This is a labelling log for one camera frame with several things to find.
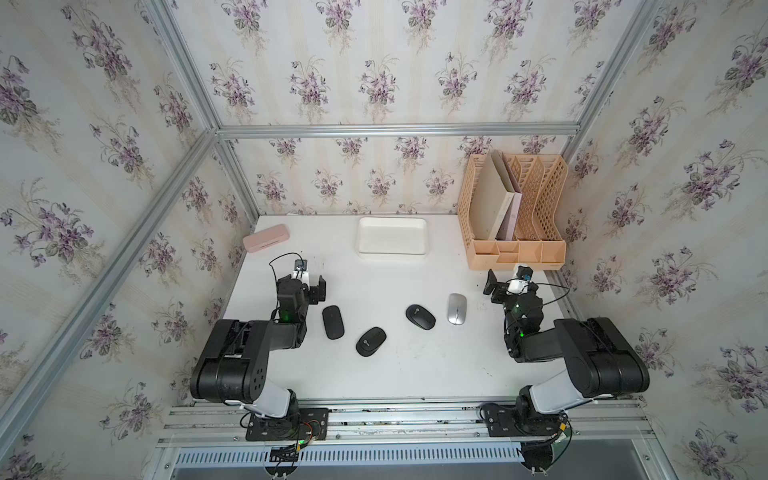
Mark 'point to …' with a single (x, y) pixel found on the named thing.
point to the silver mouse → (457, 308)
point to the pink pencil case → (266, 237)
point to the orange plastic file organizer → (537, 243)
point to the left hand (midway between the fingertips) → (307, 277)
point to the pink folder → (509, 227)
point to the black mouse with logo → (371, 341)
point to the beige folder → (491, 194)
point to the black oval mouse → (420, 316)
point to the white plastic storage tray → (392, 237)
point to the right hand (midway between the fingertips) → (510, 273)
